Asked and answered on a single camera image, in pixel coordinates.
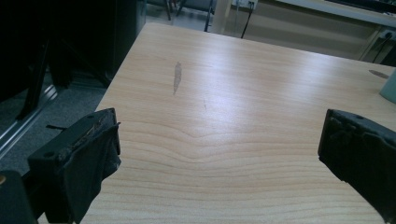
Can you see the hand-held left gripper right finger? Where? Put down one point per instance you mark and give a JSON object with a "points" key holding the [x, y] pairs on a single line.
{"points": [[361, 152]]}

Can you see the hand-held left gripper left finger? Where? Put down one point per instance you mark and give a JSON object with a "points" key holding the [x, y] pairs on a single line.
{"points": [[77, 161]]}

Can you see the pale green container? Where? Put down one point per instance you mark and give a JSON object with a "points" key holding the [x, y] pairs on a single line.
{"points": [[389, 88]]}

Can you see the black metal stand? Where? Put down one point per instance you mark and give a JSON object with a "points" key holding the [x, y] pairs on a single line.
{"points": [[35, 81]]}

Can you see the black cabinet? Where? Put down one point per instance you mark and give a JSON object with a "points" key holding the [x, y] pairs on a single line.
{"points": [[124, 34]]}

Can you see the black chair legs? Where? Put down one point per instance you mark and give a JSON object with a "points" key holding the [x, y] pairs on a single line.
{"points": [[190, 12]]}

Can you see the white wall socket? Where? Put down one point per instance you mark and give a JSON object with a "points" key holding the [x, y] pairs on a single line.
{"points": [[245, 3]]}

